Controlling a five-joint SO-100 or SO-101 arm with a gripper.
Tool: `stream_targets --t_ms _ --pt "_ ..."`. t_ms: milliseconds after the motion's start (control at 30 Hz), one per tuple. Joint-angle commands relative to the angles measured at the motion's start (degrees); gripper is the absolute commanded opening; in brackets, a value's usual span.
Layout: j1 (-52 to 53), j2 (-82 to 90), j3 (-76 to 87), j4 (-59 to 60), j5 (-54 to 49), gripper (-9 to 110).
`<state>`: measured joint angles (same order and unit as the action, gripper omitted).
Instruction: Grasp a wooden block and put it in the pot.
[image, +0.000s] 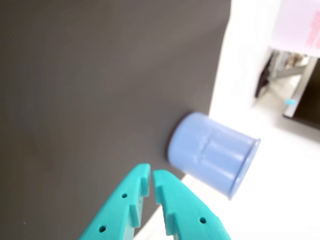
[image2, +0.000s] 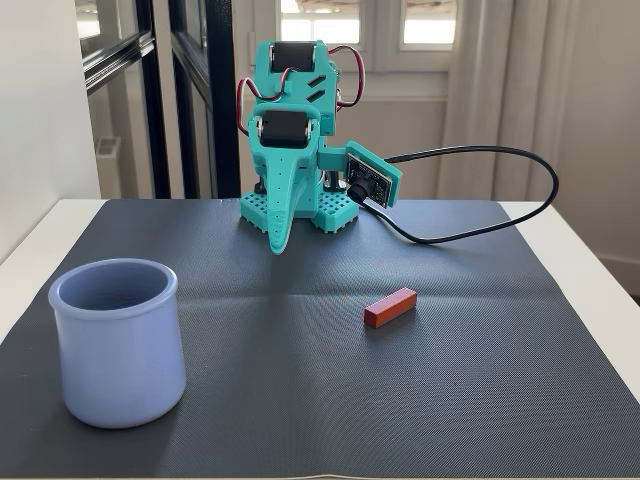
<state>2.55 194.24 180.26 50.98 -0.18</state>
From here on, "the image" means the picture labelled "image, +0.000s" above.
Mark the pale pink sheet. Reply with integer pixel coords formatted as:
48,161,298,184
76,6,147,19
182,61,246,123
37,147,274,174
269,0,320,57

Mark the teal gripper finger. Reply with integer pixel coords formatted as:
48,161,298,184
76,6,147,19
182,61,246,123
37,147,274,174
77,163,152,240
152,169,233,240

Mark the dark grey woven mat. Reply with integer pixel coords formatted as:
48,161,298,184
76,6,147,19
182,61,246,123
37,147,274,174
0,0,233,240

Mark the black furniture piece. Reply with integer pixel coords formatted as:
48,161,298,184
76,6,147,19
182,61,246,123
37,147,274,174
254,53,274,99

